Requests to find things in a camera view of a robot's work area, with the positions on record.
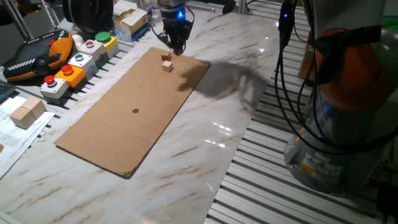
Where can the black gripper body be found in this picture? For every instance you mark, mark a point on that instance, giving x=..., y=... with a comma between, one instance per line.
x=175, y=23

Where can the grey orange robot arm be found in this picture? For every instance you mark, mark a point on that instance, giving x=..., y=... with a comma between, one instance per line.
x=351, y=77

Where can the printed paper sheets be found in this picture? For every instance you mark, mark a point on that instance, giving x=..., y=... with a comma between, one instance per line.
x=15, y=140

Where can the large wooden cube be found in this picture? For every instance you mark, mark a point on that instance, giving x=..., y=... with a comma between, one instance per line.
x=35, y=105
x=22, y=118

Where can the aluminium profile post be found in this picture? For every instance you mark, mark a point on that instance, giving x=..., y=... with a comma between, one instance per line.
x=244, y=6

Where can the black filament spool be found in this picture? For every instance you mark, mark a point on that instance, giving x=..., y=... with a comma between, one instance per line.
x=88, y=14

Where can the person forearm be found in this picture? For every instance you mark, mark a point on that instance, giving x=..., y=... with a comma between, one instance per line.
x=12, y=14

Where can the white box red mushroom button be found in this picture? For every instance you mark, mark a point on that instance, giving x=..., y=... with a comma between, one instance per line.
x=54, y=89

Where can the white round knob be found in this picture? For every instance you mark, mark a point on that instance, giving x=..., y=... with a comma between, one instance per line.
x=77, y=40

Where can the yellowish cardboard box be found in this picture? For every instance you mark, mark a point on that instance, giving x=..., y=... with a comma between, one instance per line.
x=306, y=62

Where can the green cloth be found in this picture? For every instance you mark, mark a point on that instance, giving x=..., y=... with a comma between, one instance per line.
x=390, y=23

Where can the cardboard box with white label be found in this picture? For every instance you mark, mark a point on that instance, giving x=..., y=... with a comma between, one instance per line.
x=130, y=20

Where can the white box small red button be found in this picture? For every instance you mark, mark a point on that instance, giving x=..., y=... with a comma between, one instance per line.
x=92, y=49

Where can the yellow box green button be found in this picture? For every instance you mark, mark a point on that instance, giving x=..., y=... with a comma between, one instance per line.
x=110, y=45

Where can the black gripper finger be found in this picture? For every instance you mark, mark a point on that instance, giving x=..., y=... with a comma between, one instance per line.
x=174, y=45
x=182, y=45

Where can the orange box red button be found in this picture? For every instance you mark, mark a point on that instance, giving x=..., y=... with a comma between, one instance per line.
x=71, y=77

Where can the flat blue box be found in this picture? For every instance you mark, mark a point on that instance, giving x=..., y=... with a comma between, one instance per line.
x=140, y=33

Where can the white marble pattern mat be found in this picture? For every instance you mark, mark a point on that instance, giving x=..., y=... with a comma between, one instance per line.
x=192, y=161

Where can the grey metal bar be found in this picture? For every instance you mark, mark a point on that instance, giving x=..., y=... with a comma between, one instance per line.
x=18, y=20

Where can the black orange teach pendant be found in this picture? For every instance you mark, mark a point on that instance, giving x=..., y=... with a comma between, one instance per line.
x=34, y=59

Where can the brown cardboard sheet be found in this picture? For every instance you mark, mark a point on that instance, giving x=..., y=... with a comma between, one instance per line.
x=124, y=133

